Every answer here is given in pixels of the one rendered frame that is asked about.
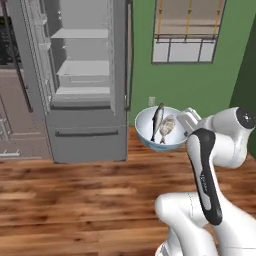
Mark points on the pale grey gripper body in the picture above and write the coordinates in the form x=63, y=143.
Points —
x=189, y=119

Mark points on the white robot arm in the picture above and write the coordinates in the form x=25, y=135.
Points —
x=230, y=140

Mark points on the pale blue bowl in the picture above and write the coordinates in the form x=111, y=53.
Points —
x=144, y=128

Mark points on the grey fridge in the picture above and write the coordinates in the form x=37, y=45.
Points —
x=83, y=120

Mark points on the grey fridge freezer drawer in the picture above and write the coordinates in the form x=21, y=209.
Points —
x=86, y=146

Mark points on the white fridge crisper drawer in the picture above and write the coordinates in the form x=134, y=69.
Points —
x=83, y=86

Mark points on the white fridge shelf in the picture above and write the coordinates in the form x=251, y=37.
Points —
x=81, y=33
x=85, y=67

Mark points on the pale tan fish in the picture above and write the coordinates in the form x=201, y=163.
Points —
x=167, y=126

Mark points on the dark grey fish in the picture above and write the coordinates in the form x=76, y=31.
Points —
x=157, y=120

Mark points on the window with blind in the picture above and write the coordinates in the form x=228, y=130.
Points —
x=186, y=30

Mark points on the brown cupboard run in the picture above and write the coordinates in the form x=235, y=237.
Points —
x=20, y=113

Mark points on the white wall outlet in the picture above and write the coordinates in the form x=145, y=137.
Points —
x=152, y=101

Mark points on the black wall oven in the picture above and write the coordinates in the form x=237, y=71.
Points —
x=7, y=40

